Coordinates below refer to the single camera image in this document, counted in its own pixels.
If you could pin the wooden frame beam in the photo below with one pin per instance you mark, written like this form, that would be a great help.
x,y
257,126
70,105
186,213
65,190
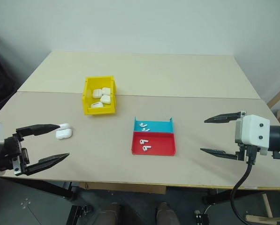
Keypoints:
x,y
279,96

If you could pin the small black device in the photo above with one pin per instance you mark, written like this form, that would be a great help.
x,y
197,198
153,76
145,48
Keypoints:
x,y
200,218

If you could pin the black metal bracket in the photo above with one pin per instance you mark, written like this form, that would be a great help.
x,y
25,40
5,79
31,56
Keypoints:
x,y
80,213

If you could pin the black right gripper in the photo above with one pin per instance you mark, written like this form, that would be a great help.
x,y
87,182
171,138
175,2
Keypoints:
x,y
242,152

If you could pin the dark brown rounded shape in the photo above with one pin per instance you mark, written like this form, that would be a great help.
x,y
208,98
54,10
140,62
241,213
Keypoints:
x,y
110,214
166,214

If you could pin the blue plastic tray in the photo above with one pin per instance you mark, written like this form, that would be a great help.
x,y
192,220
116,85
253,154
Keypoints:
x,y
158,126

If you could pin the yellow plastic bin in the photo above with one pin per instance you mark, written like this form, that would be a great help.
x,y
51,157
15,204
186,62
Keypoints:
x,y
100,111

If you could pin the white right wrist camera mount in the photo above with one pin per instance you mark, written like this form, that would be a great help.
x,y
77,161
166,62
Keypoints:
x,y
254,131

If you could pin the wooden strip under table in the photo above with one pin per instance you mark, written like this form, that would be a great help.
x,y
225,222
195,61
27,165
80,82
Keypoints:
x,y
121,187

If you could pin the light wooden stand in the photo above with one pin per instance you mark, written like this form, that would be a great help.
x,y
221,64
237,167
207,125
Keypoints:
x,y
267,216

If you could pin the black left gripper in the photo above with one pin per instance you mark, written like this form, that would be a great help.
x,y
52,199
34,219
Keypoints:
x,y
9,152

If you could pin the red plastic tray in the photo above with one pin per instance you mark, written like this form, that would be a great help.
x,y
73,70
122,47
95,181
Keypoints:
x,y
162,143

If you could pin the black table foot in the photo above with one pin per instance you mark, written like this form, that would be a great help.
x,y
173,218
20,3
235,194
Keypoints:
x,y
212,195

